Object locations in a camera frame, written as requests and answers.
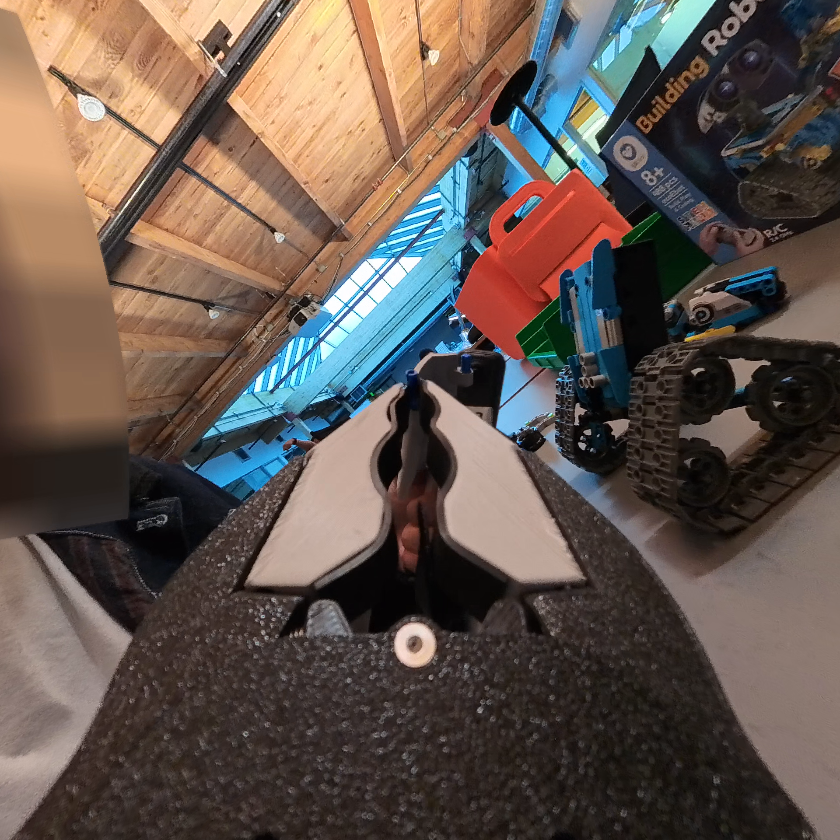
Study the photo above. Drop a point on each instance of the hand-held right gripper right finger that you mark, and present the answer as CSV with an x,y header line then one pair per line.
x,y
512,518

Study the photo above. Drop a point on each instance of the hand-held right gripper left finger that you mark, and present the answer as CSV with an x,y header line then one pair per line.
x,y
321,518

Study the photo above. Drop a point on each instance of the blue grey brick pin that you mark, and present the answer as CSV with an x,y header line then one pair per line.
x,y
464,359

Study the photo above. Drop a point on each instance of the blue grey tracked toy robot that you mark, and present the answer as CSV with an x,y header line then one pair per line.
x,y
656,394

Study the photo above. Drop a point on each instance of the light grey desk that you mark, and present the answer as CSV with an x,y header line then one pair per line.
x,y
754,623

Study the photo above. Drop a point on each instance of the person's left hand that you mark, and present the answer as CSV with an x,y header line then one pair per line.
x,y
413,525

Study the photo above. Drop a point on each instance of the green plastic bin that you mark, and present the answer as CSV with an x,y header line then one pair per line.
x,y
544,334

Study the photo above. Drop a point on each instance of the ceiling projector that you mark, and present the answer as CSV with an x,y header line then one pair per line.
x,y
302,318

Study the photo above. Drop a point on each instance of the robot head brick assembly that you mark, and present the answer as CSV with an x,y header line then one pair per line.
x,y
722,302

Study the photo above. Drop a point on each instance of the black pole stand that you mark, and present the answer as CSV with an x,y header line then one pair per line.
x,y
515,85

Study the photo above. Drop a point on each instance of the person's clothed body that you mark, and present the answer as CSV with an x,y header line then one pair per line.
x,y
52,656

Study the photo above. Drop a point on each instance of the large robot kit box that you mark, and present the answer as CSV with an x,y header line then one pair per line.
x,y
722,131

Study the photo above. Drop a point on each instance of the round white ceiling light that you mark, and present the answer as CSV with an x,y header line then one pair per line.
x,y
90,106

